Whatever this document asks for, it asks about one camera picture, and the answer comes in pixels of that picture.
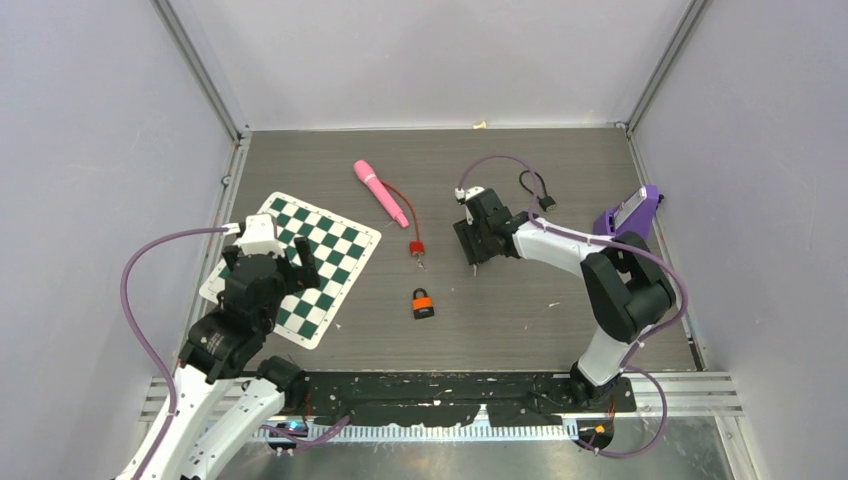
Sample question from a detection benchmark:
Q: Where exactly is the red cable padlock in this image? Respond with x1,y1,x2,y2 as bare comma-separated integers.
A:
383,182,426,260

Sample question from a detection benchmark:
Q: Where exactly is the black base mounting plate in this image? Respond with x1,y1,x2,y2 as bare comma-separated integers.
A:
285,371,636,427

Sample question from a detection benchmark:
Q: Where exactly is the orange black padlock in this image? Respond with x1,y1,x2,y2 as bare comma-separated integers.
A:
411,288,435,320

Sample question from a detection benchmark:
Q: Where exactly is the green white chessboard mat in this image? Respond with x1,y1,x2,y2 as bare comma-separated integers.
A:
198,192,381,350

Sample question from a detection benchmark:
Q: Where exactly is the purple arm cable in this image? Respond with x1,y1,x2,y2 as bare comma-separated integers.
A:
119,227,352,480
457,154,690,460

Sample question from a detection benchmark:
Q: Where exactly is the pink toy microphone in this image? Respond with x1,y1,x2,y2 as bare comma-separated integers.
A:
353,159,410,228

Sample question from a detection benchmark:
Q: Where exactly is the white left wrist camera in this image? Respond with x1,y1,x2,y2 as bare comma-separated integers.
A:
221,213,284,258

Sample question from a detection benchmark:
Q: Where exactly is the black cable padlock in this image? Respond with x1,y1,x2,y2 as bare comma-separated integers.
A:
518,169,557,212

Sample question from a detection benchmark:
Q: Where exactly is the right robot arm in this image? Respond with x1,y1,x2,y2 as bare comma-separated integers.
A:
453,187,677,411

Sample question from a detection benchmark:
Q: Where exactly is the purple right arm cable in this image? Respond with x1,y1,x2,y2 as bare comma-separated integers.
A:
457,154,690,460

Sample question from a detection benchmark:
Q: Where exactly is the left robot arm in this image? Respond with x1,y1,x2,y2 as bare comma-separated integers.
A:
119,237,320,479

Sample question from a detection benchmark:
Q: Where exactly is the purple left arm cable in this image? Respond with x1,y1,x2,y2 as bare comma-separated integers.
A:
119,227,352,480

